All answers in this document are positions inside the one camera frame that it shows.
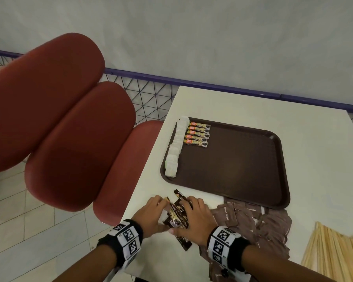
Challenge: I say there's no pile of coffee stick sachets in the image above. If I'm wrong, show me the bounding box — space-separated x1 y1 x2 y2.
162 189 195 251

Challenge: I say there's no pile of brown sugar packets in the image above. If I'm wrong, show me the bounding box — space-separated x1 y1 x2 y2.
198 196 293 282

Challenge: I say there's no red padded chair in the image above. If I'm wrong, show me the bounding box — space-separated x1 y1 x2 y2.
0 33 164 226

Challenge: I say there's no brown plastic tray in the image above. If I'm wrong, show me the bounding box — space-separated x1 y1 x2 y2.
160 117 291 210

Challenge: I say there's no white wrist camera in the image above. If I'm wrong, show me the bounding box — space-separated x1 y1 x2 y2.
103 258 136 282
215 268 251 282

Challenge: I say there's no person's left hand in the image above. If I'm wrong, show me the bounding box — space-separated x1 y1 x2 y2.
131 195 171 239

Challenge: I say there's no row of white tea bags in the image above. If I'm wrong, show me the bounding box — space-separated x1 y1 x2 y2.
164 116 190 177

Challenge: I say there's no purple wire fence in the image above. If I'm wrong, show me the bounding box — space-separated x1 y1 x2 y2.
0 48 353 138

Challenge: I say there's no person's right hand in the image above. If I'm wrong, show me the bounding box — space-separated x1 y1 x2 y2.
168 196 218 247

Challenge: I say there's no person's left forearm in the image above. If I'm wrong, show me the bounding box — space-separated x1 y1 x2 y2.
51 245 118 282

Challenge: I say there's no bundle of wooden stirrers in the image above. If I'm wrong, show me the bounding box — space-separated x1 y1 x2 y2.
300 221 353 282

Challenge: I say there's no right marker wristband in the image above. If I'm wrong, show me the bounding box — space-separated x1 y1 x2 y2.
206 226 251 273

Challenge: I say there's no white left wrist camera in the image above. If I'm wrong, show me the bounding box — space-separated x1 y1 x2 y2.
103 258 136 282

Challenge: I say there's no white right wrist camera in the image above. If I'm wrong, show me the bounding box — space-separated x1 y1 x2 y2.
215 268 251 282

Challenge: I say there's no person's right forearm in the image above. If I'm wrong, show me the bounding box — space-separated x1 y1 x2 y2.
241 245 339 282

